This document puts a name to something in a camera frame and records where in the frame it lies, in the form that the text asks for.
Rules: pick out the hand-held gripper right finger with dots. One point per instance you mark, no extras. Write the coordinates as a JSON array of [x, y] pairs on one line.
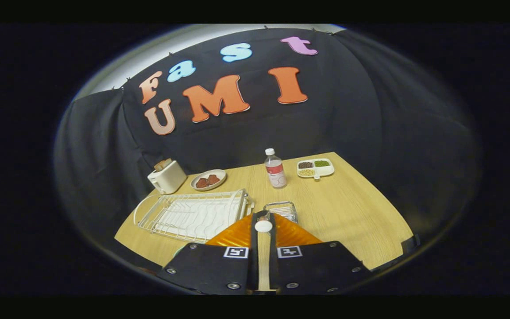
[[273, 257]]

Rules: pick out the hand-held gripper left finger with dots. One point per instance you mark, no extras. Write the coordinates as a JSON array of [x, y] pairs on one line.
[[254, 257]]

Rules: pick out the small white plate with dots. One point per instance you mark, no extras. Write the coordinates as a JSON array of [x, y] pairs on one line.
[[216, 187]]

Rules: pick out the clear water bottle red label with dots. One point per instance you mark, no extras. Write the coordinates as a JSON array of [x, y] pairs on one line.
[[276, 173]]

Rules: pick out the brown meat piece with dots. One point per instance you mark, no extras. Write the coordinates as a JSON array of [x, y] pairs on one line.
[[201, 183], [213, 179]]

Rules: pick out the white divided tray with beans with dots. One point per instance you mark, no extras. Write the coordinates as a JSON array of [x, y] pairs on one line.
[[328, 170]]

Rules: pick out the white toaster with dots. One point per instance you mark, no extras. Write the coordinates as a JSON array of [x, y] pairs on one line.
[[168, 179]]

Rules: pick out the toast slices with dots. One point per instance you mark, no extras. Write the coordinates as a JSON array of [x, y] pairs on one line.
[[163, 165]]

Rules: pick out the black table clamp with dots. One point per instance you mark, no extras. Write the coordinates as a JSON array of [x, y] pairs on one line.
[[411, 244]]

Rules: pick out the black backdrop cloth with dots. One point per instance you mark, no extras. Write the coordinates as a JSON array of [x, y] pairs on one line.
[[370, 110]]

